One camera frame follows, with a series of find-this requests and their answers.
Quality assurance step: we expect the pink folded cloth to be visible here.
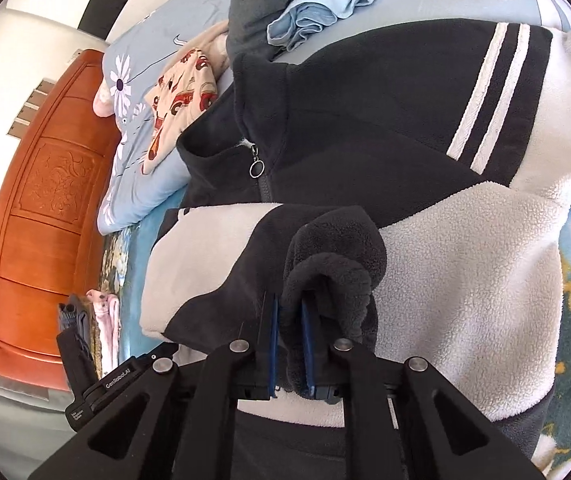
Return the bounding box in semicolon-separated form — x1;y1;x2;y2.
87;289;122;372

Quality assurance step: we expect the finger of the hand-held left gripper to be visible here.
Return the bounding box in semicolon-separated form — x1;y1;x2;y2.
56;294;100;392

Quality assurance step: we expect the beige car print garment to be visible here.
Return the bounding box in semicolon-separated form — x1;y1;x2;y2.
143;48;219;176

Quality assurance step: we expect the grey fleece garment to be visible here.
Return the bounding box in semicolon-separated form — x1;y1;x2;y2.
226;0;337;63

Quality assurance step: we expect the light blue garment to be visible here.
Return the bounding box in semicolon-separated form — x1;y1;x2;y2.
266;0;395;54

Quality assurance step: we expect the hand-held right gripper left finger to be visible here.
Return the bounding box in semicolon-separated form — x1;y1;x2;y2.
28;292;281;480

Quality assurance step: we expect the orange wooden headboard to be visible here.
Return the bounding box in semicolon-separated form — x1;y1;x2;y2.
0;49;124;394

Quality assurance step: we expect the black and white fleece jacket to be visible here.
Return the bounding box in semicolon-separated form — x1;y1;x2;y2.
140;17;571;462

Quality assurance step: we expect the beige plush garment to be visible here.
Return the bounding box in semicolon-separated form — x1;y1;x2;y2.
164;20;232;77

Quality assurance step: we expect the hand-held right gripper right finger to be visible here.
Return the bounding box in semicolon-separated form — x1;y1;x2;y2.
299;301;543;480

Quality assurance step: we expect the small pink garment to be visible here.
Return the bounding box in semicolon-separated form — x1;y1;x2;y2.
92;84;117;119

